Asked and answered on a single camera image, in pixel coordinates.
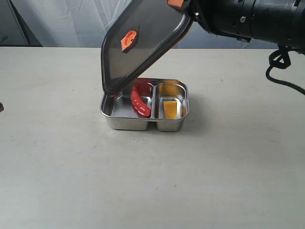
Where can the dark stand behind table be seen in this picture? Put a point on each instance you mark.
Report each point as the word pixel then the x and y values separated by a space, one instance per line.
pixel 14 31

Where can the red toy sausage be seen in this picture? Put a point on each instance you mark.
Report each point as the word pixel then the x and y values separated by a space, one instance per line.
pixel 139 105

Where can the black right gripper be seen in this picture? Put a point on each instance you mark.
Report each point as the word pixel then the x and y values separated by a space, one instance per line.
pixel 229 18

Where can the yellow toy cheese block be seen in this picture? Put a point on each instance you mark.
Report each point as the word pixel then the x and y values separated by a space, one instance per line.
pixel 171 109

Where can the stainless steel lunch box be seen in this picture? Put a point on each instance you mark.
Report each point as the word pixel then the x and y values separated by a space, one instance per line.
pixel 121 115

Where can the white backdrop curtain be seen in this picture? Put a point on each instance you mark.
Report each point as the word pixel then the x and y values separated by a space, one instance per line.
pixel 84 23

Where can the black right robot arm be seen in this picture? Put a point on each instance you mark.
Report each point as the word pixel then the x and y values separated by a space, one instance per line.
pixel 278 21

